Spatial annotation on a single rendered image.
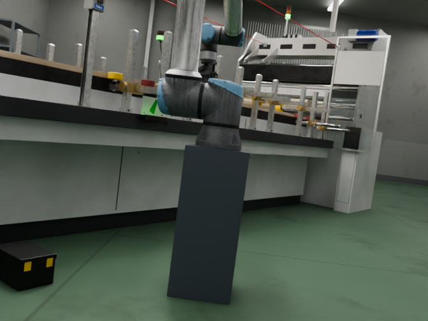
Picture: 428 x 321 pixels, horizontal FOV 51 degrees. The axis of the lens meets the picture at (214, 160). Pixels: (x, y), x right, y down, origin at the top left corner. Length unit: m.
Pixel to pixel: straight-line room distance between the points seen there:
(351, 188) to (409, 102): 6.31
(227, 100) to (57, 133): 0.83
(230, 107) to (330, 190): 3.21
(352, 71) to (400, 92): 6.04
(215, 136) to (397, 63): 9.18
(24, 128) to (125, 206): 0.94
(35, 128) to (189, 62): 0.75
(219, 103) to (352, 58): 3.11
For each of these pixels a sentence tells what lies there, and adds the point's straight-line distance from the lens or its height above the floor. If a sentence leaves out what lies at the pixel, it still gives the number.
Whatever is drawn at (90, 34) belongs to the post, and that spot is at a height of 1.04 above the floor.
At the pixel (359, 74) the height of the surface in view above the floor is 1.37.
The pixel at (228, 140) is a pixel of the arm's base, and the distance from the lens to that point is 1.76.
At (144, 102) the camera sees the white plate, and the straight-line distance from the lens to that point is 2.46.
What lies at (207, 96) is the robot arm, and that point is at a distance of 1.77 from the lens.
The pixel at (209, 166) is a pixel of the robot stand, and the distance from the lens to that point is 1.72.
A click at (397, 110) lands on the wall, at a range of 10.68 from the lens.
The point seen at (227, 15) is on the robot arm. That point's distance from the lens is 2.16.
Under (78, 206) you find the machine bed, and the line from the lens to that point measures 2.56.
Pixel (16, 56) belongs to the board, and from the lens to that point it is 2.28.
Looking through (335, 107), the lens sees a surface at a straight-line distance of 4.73.
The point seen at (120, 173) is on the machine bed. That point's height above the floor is 0.34.
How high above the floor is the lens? 0.68
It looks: 4 degrees down
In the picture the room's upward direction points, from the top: 7 degrees clockwise
